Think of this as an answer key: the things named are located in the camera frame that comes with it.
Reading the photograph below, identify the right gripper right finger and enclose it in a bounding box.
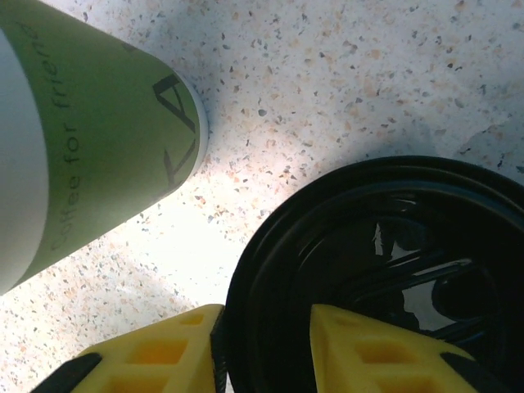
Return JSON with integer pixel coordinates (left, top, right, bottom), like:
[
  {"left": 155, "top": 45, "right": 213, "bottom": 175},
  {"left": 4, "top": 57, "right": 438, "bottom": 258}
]
[{"left": 309, "top": 303, "right": 508, "bottom": 393}]

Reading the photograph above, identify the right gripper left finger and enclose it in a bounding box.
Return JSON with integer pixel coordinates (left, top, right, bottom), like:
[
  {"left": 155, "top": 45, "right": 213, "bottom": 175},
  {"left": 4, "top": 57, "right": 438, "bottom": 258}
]
[{"left": 40, "top": 303, "right": 228, "bottom": 393}]

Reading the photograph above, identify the black plastic cup lid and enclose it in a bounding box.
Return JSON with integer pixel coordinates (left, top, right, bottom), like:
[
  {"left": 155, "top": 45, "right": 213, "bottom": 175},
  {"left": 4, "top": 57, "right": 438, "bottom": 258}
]
[{"left": 223, "top": 155, "right": 524, "bottom": 393}]

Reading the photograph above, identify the green paper coffee cup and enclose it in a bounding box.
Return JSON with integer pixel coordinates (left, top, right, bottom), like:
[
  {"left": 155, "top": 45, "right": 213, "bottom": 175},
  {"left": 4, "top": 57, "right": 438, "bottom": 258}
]
[{"left": 0, "top": 0, "right": 210, "bottom": 296}]

